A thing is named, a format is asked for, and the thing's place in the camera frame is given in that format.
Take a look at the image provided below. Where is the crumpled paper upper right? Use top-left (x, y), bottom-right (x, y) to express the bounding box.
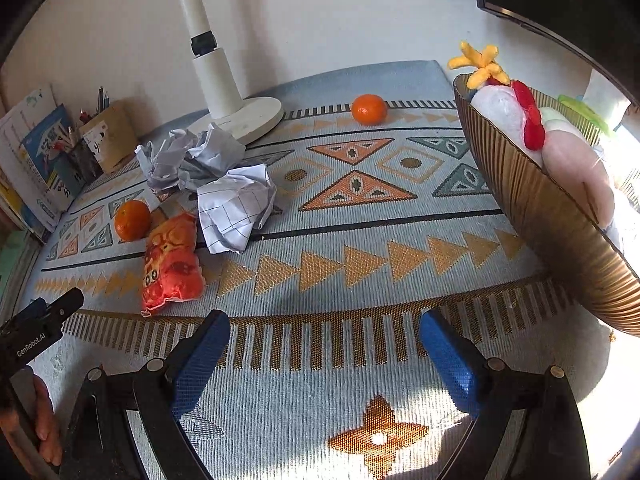
top-left (196, 164), bottom-right (277, 255)

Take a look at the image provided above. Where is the white chicken plush toy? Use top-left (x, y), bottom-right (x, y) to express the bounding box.
top-left (447, 41), bottom-right (546, 167)

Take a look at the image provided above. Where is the orange printed plush pouch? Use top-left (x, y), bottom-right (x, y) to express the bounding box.
top-left (141, 212), bottom-right (206, 318)

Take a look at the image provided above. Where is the brown paper pen holder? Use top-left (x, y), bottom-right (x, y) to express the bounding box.
top-left (79, 101), bottom-right (138, 174)

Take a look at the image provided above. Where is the white desk lamp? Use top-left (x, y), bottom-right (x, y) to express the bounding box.
top-left (180, 0), bottom-right (284, 145)

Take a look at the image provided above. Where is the black wall television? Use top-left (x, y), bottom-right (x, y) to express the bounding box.
top-left (476, 0), bottom-right (639, 105)

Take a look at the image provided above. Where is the black mesh pen holder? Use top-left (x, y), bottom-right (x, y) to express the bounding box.
top-left (67, 139), bottom-right (103, 185)

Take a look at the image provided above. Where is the gold ribbed bowl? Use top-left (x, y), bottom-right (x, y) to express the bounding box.
top-left (454, 74), bottom-right (639, 336)

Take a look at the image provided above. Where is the small orange tangerine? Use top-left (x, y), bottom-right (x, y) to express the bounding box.
top-left (350, 94), bottom-right (388, 126)

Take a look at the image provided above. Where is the crumpled paper near lamp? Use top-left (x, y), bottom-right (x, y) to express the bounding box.
top-left (134, 122), bottom-right (245, 194)

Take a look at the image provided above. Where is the large orange tangerine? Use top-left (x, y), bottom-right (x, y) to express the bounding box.
top-left (114, 200), bottom-right (152, 242)

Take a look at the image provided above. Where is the patterned woven table mat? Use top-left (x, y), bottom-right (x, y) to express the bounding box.
top-left (30, 61), bottom-right (624, 479)

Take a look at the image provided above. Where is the person left hand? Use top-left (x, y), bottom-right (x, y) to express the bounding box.
top-left (1, 366), bottom-right (63, 479)

